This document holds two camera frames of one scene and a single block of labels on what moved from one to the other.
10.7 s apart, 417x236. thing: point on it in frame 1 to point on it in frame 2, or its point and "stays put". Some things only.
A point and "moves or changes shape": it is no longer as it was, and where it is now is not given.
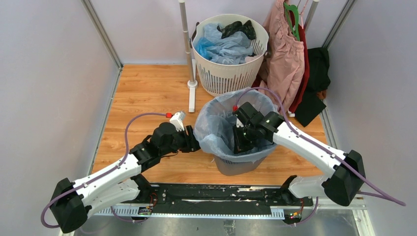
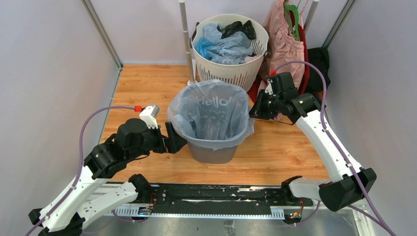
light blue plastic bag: (215, 122) moves or changes shape
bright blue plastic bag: (201, 46) stays put
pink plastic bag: (248, 59) stays put
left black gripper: (191, 143) to (174, 142)
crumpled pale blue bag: (232, 48) stays put
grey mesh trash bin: (230, 168) to (201, 155)
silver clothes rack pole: (186, 35) stays put
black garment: (319, 79) stays put
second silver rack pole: (311, 14) stays put
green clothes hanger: (287, 7) stays put
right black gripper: (239, 146) to (257, 111)
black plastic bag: (247, 29) stays put
